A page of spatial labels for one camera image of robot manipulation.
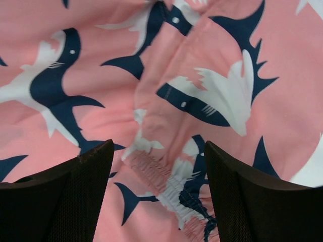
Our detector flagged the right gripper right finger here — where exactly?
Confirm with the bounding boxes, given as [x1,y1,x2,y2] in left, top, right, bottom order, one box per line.
[205,141,322,241]

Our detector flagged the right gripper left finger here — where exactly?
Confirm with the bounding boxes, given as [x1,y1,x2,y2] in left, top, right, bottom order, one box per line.
[1,140,114,241]

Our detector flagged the pink shark print shorts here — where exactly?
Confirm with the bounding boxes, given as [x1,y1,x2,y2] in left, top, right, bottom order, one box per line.
[1,1,322,241]

